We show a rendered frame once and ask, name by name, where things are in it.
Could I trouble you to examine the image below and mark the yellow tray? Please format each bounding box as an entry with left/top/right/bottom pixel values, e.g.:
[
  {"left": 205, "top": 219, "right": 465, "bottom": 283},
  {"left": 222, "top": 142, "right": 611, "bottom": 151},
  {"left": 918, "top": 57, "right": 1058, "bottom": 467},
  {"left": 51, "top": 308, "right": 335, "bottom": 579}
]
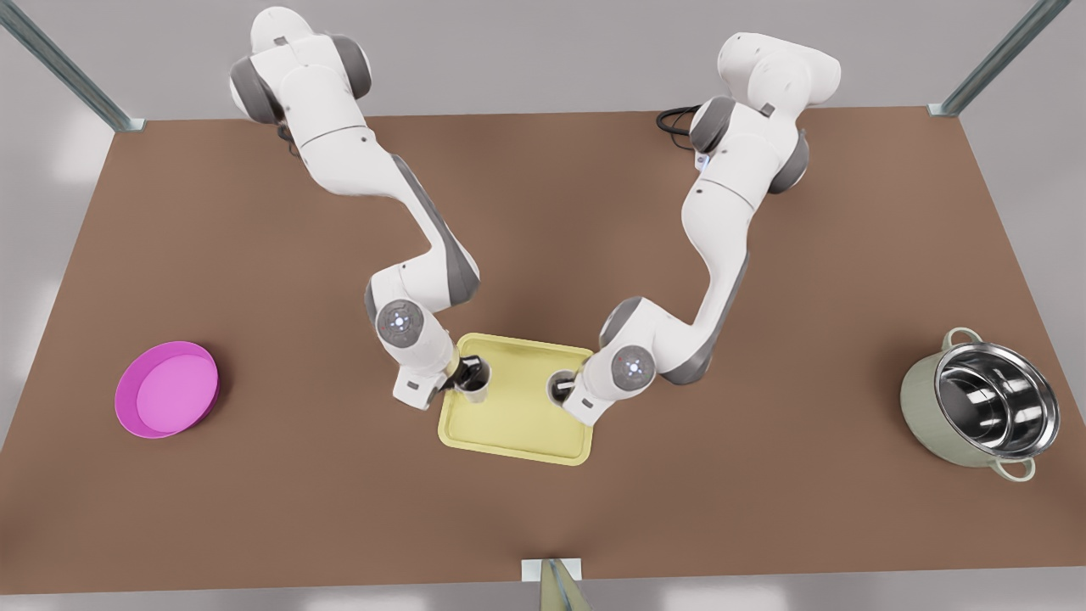
[{"left": 437, "top": 333, "right": 595, "bottom": 467}]

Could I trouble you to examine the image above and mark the pink bowl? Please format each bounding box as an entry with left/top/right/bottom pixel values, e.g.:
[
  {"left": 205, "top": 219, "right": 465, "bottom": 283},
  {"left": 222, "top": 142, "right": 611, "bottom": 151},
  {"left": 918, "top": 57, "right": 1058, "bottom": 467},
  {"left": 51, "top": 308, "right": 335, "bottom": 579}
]
[{"left": 115, "top": 341, "right": 221, "bottom": 440}]

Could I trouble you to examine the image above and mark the green steel pot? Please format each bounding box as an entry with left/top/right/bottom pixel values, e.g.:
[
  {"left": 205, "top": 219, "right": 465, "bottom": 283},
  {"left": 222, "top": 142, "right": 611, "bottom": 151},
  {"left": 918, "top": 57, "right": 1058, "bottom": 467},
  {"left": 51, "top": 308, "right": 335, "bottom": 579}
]
[{"left": 900, "top": 328, "right": 1061, "bottom": 483}]

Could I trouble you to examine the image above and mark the silver frame post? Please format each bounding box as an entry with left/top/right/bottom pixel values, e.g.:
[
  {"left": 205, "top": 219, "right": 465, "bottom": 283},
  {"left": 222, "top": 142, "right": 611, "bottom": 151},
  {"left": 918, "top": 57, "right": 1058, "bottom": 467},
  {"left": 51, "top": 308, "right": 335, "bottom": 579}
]
[
  {"left": 0, "top": 0, "right": 147, "bottom": 133},
  {"left": 520, "top": 558, "right": 592, "bottom": 611},
  {"left": 927, "top": 0, "right": 1072, "bottom": 118}
]

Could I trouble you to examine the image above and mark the black cable loop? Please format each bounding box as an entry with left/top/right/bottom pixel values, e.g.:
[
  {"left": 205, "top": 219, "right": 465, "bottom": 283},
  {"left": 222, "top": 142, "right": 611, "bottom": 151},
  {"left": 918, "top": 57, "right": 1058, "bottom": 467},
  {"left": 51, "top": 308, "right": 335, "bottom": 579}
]
[{"left": 656, "top": 104, "right": 703, "bottom": 154}]

